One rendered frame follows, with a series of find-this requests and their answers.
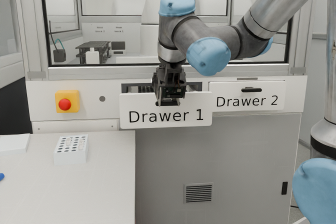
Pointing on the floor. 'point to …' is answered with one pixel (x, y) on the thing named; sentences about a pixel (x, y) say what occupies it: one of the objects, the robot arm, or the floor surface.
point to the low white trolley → (71, 182)
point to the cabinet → (208, 168)
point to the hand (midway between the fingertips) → (167, 99)
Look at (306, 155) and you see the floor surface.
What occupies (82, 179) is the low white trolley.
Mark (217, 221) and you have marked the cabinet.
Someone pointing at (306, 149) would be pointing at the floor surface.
